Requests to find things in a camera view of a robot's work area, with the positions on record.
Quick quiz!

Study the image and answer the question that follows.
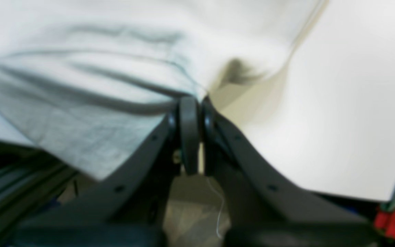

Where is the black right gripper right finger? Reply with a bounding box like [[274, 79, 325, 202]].
[[203, 97, 380, 247]]

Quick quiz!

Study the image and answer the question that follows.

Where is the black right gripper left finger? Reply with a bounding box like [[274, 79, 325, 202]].
[[12, 96, 200, 247]]

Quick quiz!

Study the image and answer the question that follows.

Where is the beige t-shirt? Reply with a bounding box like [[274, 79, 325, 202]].
[[0, 0, 326, 180]]

